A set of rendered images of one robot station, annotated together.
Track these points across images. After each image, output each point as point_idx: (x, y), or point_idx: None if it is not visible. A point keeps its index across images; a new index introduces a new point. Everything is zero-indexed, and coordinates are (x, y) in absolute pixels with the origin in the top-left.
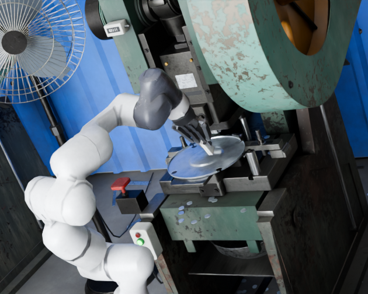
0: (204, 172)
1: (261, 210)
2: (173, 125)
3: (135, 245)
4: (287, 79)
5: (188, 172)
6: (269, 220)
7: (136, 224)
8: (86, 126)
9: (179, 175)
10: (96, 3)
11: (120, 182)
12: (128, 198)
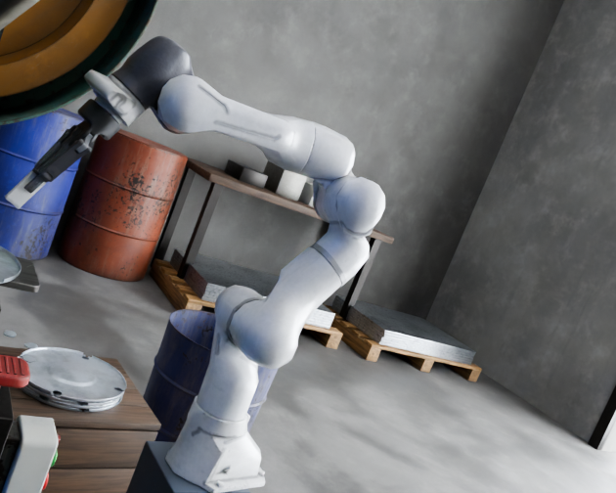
0: None
1: None
2: (88, 143)
3: (237, 288)
4: None
5: None
6: None
7: (34, 433)
8: (288, 117)
9: (5, 275)
10: None
11: (8, 362)
12: (10, 394)
